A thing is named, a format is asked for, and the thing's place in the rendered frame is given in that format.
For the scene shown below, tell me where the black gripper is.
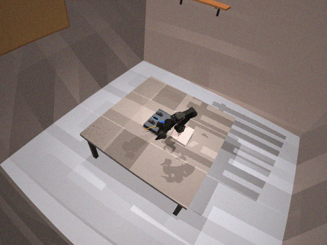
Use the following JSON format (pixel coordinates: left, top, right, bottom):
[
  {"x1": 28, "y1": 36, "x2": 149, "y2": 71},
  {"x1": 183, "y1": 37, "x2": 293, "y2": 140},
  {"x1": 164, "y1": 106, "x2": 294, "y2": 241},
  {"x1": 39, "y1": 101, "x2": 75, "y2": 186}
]
[{"x1": 155, "y1": 126, "x2": 171, "y2": 140}]

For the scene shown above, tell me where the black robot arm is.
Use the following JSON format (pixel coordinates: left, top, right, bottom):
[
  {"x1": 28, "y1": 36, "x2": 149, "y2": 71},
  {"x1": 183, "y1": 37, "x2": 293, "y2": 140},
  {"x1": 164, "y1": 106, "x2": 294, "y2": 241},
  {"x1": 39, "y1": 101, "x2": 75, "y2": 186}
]
[{"x1": 156, "y1": 107, "x2": 198, "y2": 133}]

